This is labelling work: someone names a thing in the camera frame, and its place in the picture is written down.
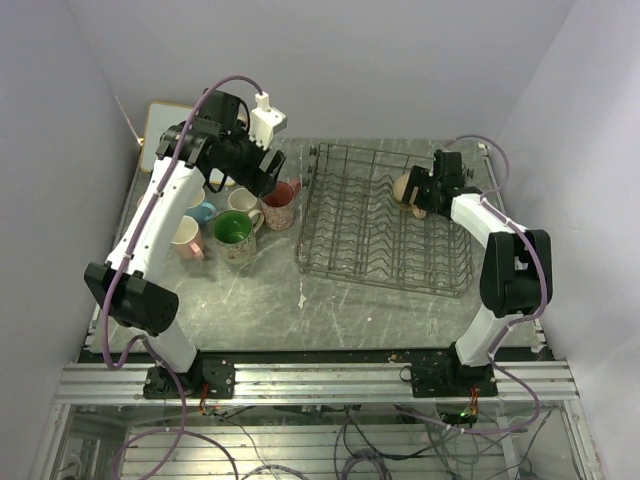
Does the large beige mug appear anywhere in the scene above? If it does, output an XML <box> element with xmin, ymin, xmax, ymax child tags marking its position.
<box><xmin>212</xmin><ymin>210</ymin><xmax>257</xmax><ymax>265</ymax></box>

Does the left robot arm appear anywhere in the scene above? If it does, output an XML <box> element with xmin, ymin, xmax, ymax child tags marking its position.
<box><xmin>84</xmin><ymin>89</ymin><xmax>287</xmax><ymax>399</ymax></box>

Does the light pink faceted mug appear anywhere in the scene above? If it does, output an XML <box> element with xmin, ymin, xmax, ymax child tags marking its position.
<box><xmin>171</xmin><ymin>216</ymin><xmax>204</xmax><ymax>260</ymax></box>

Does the wire dish rack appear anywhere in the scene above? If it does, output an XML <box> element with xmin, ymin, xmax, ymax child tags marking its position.
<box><xmin>295</xmin><ymin>143</ymin><xmax>474</xmax><ymax>297</ymax></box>

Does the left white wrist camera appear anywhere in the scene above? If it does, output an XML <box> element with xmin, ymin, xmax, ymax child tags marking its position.
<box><xmin>249</xmin><ymin>92</ymin><xmax>287</xmax><ymax>150</ymax></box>

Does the white speckled mug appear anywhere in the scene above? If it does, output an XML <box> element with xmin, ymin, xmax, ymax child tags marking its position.
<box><xmin>227</xmin><ymin>188</ymin><xmax>265</xmax><ymax>232</ymax></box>

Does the cable bundle under table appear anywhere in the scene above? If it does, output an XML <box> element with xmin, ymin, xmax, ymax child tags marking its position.
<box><xmin>169</xmin><ymin>402</ymin><xmax>551</xmax><ymax>480</ymax></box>

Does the yellow framed whiteboard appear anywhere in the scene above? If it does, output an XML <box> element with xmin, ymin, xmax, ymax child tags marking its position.
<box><xmin>139</xmin><ymin>101</ymin><xmax>192</xmax><ymax>173</ymax></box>

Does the blue mug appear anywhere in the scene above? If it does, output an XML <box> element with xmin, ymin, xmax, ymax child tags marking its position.
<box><xmin>185</xmin><ymin>188</ymin><xmax>217</xmax><ymax>226</ymax></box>

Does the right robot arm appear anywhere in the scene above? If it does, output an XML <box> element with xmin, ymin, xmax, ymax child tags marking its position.
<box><xmin>402</xmin><ymin>150</ymin><xmax>552</xmax><ymax>396</ymax></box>

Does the aluminium frame rail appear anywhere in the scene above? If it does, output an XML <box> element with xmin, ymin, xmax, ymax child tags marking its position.
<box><xmin>54</xmin><ymin>361</ymin><xmax>579</xmax><ymax>406</ymax></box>

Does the pink floral mug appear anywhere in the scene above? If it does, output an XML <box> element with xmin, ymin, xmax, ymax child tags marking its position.
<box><xmin>262</xmin><ymin>178</ymin><xmax>302</xmax><ymax>231</ymax></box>

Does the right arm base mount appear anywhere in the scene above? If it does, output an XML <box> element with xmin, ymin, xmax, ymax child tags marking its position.
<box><xmin>399</xmin><ymin>362</ymin><xmax>498</xmax><ymax>398</ymax></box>

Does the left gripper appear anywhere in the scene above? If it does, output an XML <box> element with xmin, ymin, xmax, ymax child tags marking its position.
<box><xmin>222</xmin><ymin>119</ymin><xmax>287</xmax><ymax>198</ymax></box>

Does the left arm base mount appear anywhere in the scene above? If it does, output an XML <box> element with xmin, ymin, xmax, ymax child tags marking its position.
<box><xmin>143</xmin><ymin>352</ymin><xmax>236</xmax><ymax>400</ymax></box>

